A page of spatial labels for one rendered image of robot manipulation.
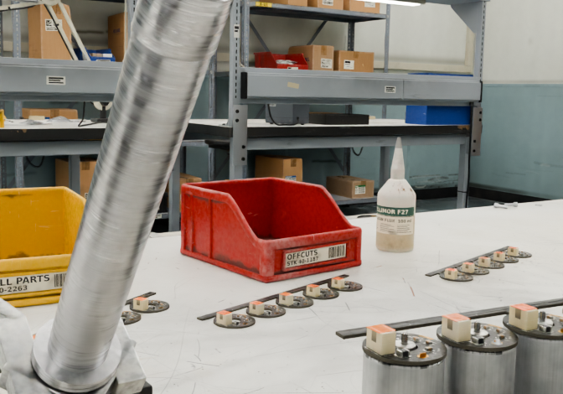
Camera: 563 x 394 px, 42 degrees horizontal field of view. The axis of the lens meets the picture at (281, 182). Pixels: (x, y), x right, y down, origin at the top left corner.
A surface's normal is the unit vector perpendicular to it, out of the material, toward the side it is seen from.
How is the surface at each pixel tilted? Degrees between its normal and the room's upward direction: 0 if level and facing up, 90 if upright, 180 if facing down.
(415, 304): 0
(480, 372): 90
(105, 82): 90
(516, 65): 90
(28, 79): 90
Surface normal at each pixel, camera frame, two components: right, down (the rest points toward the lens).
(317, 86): 0.53, 0.11
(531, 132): -0.85, 0.05
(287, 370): 0.02, -0.99
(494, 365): 0.24, 0.12
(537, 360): -0.36, 0.11
